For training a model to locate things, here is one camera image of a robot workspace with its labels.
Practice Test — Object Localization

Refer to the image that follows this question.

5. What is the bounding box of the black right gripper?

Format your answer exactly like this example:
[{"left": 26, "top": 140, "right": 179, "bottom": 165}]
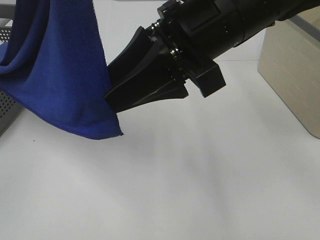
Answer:
[{"left": 104, "top": 0, "right": 247, "bottom": 113}]

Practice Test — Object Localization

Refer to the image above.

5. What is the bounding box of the blue microfiber towel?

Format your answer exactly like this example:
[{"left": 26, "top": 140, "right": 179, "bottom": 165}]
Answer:
[{"left": 0, "top": 0, "right": 122, "bottom": 140}]

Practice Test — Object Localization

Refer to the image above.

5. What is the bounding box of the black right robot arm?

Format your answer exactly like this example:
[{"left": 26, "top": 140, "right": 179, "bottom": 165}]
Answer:
[{"left": 104, "top": 0, "right": 320, "bottom": 113}]

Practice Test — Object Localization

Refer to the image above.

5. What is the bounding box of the beige storage box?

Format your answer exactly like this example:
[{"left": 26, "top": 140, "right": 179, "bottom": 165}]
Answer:
[{"left": 257, "top": 15, "right": 320, "bottom": 138}]

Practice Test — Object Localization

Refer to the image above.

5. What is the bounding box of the grey perforated plastic basket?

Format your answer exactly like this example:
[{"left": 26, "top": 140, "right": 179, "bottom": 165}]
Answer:
[{"left": 0, "top": 17, "right": 23, "bottom": 136}]

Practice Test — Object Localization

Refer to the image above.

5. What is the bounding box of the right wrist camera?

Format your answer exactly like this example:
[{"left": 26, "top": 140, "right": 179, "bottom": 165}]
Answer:
[{"left": 190, "top": 60, "right": 226, "bottom": 98}]

